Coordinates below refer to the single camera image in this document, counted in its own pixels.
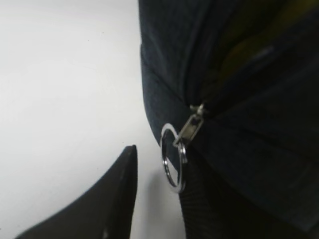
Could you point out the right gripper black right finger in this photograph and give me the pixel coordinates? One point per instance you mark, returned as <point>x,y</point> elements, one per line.
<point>213,210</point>

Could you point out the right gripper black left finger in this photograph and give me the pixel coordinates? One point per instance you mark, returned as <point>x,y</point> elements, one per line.
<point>105,211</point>

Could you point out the dark blue lunch bag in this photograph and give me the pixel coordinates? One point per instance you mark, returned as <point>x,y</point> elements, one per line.
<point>258,128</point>

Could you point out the yellow pear-shaped gourd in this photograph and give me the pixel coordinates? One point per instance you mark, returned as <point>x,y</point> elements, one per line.
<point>242,40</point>

